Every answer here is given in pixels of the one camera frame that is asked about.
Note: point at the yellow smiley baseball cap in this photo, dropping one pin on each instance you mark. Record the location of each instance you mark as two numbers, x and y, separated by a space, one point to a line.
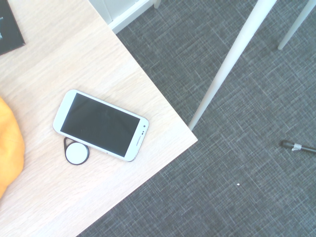
10 148

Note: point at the white smartphone black screen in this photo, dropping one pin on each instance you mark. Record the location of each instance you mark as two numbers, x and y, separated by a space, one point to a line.
98 123

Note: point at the round white key fob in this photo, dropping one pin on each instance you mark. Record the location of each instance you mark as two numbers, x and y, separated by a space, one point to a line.
76 153

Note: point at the white coat rack stand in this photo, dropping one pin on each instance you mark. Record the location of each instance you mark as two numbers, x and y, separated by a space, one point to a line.
234 49

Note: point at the black microphone stand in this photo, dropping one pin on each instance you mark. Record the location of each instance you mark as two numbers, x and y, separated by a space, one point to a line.
306 148

